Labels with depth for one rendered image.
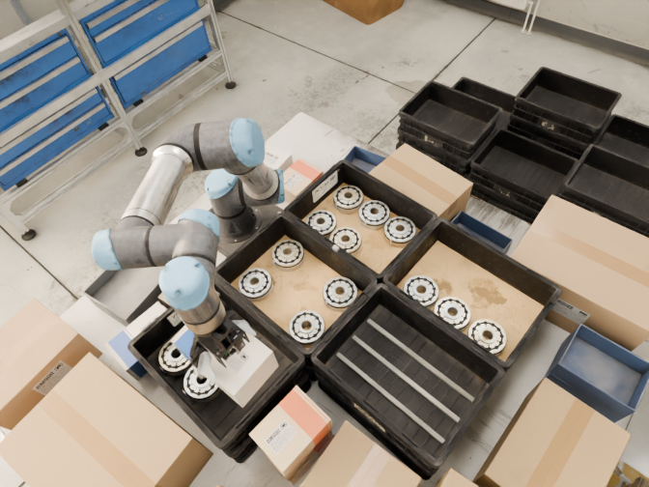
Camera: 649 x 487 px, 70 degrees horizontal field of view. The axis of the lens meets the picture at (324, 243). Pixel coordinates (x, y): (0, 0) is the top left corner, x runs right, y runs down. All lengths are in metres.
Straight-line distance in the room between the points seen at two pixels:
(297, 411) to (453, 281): 0.61
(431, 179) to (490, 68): 2.14
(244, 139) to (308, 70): 2.56
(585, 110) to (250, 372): 2.16
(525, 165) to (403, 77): 1.39
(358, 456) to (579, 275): 0.79
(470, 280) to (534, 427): 0.44
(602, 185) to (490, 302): 1.06
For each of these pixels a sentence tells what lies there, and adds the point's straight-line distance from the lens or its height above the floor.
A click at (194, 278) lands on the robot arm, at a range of 0.76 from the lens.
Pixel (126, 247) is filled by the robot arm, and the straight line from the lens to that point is 0.88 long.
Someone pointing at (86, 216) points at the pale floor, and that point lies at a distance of 3.10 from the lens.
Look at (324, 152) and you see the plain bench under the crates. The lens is 1.98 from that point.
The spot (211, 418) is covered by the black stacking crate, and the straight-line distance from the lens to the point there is 1.34.
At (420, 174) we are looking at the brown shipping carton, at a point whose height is 0.86.
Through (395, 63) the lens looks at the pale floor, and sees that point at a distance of 3.69.
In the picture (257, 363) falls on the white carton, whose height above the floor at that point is 1.14.
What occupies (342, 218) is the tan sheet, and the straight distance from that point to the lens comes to 1.58.
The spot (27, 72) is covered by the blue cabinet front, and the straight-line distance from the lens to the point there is 2.82.
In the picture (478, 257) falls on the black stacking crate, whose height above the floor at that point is 0.87.
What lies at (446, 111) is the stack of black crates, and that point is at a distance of 2.52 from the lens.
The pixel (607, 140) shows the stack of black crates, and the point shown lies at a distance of 2.76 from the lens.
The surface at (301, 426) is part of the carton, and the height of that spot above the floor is 0.92.
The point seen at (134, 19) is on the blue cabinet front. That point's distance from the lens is 3.02.
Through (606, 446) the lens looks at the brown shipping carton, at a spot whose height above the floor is 0.86.
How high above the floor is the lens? 2.08
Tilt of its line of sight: 55 degrees down
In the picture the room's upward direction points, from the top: 6 degrees counter-clockwise
